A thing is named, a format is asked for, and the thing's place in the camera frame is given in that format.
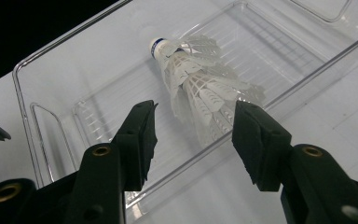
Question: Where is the white table sheet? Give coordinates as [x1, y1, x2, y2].
[0, 0, 358, 224]

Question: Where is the clear plastic storage box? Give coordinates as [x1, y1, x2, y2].
[12, 0, 358, 224]

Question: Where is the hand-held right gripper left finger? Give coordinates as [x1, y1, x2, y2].
[63, 99, 158, 224]

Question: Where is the white plastic shuttlecock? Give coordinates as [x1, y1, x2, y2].
[180, 80, 241, 148]
[148, 35, 223, 94]
[167, 60, 267, 125]

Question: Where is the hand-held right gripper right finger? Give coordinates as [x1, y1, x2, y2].
[231, 100, 358, 224]

